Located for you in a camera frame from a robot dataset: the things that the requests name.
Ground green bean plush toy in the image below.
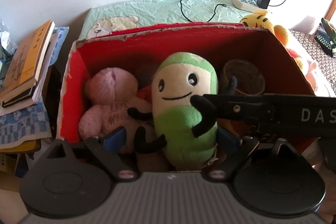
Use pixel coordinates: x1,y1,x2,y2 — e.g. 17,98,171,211
127,52,218,170

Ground yellow tiger plush toy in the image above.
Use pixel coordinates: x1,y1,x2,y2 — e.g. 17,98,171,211
240,9,320,93

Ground brown woven cup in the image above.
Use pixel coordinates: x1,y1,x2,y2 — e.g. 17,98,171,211
219,59,265,96

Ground pink teddy bear plush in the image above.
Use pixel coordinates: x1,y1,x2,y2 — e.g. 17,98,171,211
79,68,156,153

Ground patterned tablecloth table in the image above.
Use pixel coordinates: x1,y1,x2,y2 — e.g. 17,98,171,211
289,30,335,96

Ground blue checkered cloth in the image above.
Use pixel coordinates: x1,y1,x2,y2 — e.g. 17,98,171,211
1,27,70,149

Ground folded green clothes pile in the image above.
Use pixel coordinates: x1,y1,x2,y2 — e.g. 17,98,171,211
314,18,336,58

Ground red cardboard box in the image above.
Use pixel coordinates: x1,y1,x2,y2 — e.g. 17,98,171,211
57,23,313,143

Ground black notebook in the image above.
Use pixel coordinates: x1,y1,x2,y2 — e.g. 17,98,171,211
2,86,36,108

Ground white power strip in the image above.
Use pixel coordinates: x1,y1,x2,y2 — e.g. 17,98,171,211
232,0,261,12

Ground yellow cover book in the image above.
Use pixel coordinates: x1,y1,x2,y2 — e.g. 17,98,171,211
1,20,55,102

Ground black charger adapter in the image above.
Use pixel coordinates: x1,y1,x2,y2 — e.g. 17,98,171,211
256,0,270,10

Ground green cartoon bed sheet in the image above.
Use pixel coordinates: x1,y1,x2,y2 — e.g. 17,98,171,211
79,0,249,39

